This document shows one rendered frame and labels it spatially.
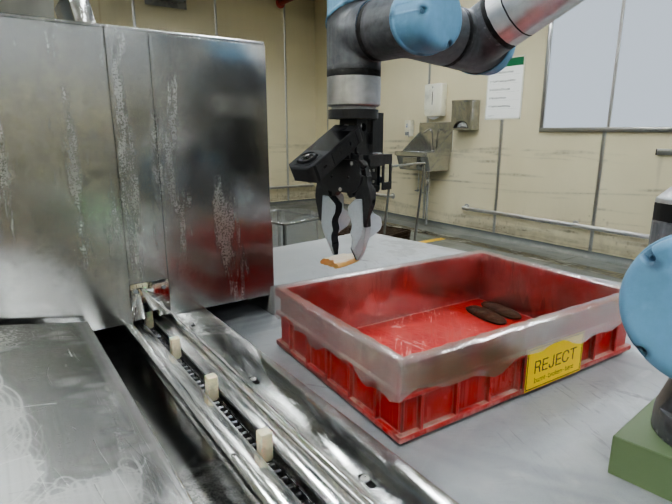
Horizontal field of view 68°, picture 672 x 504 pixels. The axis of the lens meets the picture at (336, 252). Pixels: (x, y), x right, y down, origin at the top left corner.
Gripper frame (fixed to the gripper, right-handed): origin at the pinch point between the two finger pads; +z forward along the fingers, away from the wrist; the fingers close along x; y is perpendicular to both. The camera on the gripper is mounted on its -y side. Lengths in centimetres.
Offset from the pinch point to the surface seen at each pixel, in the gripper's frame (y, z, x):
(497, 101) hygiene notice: 482, -49, 166
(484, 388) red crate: -1.6, 13.8, -23.3
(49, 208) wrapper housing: -27.7, -6.6, 30.3
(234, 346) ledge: -14.4, 12.6, 8.3
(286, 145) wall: 528, 3, 525
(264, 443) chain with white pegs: -27.2, 12.8, -11.4
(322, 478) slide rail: -26.5, 13.8, -18.2
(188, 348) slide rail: -17.4, 13.8, 15.1
